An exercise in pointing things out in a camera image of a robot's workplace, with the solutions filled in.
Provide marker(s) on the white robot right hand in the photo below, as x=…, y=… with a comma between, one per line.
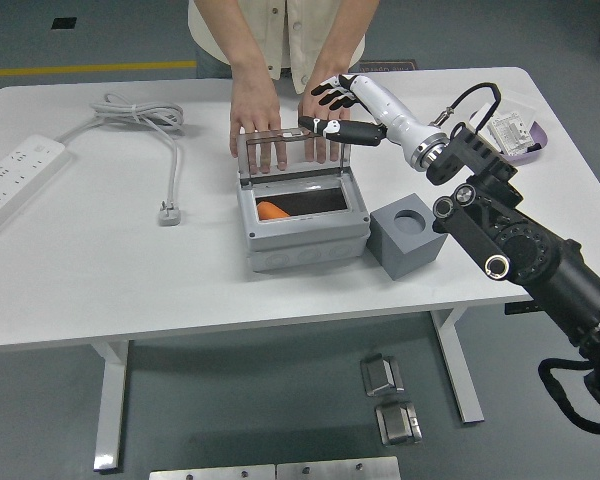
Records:
x=395, y=117

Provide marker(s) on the person's left hand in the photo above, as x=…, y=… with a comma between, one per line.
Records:
x=310, y=107

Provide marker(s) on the person's right hand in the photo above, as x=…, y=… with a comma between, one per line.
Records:
x=255, y=107

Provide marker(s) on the transparent hinged box lid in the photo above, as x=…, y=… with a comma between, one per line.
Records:
x=270, y=136

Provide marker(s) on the orange cylindrical battery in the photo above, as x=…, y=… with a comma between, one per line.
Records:
x=270, y=211

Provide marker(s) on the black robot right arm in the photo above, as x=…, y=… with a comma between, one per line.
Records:
x=530, y=245

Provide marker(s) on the person's left forearm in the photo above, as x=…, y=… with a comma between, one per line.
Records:
x=345, y=30

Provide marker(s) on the person's right forearm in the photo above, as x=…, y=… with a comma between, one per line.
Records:
x=230, y=35

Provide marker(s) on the black table control box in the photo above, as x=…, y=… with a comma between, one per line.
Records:
x=517, y=308

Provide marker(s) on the metal floor socket box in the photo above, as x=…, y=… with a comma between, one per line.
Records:
x=380, y=375
x=397, y=424

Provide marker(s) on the dark floor sign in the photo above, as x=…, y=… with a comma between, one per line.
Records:
x=390, y=66

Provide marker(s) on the person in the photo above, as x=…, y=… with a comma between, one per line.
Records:
x=290, y=30

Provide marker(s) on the plain white socket panel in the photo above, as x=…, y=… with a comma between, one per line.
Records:
x=481, y=116

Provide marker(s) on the clear plastic bag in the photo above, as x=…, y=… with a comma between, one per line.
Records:
x=522, y=105

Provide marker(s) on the grey cube holder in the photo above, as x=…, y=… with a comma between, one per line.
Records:
x=405, y=255

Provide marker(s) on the purple plastic tray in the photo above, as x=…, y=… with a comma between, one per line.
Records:
x=540, y=135

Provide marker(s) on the yellow floor tape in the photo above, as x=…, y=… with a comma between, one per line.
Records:
x=80, y=69

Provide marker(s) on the black floor hatch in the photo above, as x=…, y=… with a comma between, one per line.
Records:
x=64, y=23

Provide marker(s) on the white power strip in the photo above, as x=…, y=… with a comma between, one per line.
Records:
x=15, y=170

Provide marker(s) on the white table leg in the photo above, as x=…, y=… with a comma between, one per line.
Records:
x=111, y=400
x=460, y=370

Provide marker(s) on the steel floor plate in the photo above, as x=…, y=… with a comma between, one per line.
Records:
x=210, y=473
x=337, y=470

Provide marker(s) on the grey plastic enclosure box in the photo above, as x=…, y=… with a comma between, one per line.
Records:
x=300, y=240

